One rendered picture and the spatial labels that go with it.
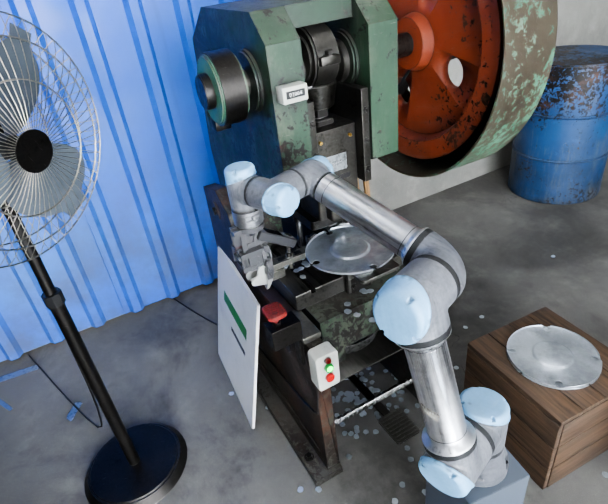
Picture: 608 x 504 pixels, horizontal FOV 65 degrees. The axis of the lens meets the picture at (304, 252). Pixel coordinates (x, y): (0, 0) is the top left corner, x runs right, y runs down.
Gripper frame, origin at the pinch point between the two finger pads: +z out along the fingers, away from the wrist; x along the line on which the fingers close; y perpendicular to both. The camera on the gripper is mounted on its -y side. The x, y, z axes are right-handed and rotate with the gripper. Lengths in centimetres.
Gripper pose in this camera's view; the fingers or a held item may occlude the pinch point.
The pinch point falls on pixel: (269, 283)
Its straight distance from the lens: 132.0
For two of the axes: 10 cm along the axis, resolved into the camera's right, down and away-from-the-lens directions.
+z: 1.1, 8.4, 5.4
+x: 4.8, 4.3, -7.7
